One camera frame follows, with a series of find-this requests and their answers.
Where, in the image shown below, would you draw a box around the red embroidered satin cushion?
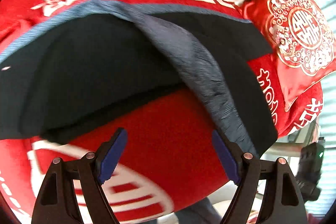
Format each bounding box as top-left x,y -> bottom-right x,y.
236,0 -> 335,110

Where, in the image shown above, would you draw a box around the black pants patterned blue waistband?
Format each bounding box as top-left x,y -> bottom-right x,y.
1,0 -> 277,156

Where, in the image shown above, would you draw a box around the red sofa white characters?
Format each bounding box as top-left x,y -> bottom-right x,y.
1,0 -> 323,223

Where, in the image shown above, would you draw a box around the operator grey trouser legs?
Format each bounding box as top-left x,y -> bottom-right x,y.
175,197 -> 222,224

